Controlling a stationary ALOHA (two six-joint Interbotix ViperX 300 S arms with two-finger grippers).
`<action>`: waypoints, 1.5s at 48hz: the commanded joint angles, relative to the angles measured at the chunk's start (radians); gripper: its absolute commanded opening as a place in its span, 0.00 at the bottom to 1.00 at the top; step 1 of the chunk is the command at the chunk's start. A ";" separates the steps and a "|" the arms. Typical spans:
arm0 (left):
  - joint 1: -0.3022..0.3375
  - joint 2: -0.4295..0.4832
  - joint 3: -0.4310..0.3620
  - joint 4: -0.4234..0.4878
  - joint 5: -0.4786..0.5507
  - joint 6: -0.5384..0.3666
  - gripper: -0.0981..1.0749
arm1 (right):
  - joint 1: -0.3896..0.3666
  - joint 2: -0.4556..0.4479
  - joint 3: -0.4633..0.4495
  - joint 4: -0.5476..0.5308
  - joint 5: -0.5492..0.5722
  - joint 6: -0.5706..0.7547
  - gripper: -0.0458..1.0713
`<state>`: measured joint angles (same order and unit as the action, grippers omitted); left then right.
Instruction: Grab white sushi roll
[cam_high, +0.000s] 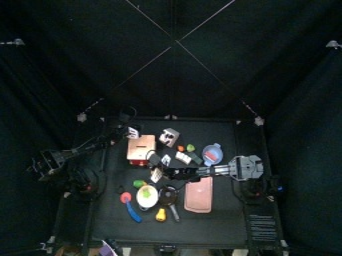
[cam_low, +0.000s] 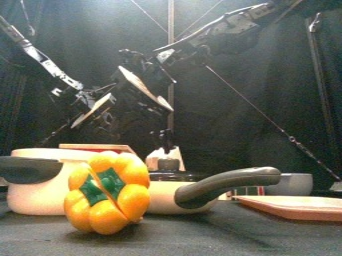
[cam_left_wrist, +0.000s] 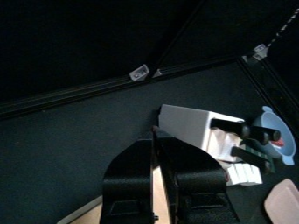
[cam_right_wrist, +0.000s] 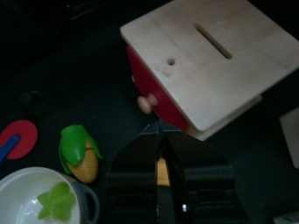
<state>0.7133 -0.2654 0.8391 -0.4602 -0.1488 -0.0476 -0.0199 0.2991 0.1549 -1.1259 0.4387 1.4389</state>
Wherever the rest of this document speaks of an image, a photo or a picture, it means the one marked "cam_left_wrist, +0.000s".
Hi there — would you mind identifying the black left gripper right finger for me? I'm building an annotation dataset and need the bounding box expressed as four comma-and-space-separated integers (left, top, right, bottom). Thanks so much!
151, 125, 241, 224

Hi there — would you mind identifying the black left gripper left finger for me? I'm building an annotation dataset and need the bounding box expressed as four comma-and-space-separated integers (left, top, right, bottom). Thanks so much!
99, 138, 156, 224

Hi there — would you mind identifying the pink cutting board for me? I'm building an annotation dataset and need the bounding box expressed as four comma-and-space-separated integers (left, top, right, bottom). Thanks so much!
263, 178, 299, 224

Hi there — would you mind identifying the small red toy piece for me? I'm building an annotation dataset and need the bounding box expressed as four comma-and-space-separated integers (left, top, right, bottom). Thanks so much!
271, 138, 286, 148

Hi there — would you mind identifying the blue toy bowl with handles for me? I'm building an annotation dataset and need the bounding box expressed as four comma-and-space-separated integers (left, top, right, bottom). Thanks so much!
250, 105, 298, 166

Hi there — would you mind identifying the grey metal frame bracket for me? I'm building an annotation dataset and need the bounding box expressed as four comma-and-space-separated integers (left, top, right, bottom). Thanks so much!
128, 63, 152, 82
251, 43, 271, 61

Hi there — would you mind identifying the black upright frame post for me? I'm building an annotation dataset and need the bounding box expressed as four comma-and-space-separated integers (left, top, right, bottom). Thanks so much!
152, 0, 207, 73

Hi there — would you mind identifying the thin striped cord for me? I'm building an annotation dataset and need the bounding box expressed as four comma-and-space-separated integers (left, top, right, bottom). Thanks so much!
266, 8, 299, 48

